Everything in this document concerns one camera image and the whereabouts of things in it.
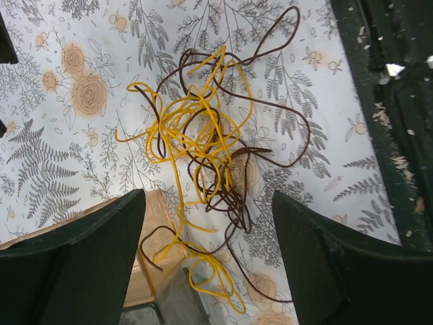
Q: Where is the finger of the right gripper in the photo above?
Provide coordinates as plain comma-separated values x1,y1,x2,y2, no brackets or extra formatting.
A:
0,15,18,64

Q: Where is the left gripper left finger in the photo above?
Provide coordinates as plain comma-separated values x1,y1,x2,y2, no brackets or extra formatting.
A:
1,190,146,324

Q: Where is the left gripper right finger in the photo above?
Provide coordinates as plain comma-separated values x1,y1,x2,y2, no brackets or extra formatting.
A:
271,192,432,324

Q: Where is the yellow wire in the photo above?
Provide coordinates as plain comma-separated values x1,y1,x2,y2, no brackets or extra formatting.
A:
114,45,254,315

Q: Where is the dark brown thin wire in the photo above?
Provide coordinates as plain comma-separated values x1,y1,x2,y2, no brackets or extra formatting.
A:
133,5,311,303

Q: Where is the clear plastic organizer box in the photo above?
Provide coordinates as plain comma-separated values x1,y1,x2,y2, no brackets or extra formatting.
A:
1,191,210,324

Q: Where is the floral table mat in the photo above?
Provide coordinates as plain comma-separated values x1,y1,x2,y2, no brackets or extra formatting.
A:
1,1,400,324

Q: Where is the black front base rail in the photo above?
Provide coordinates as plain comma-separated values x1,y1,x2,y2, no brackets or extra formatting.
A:
332,1,432,251

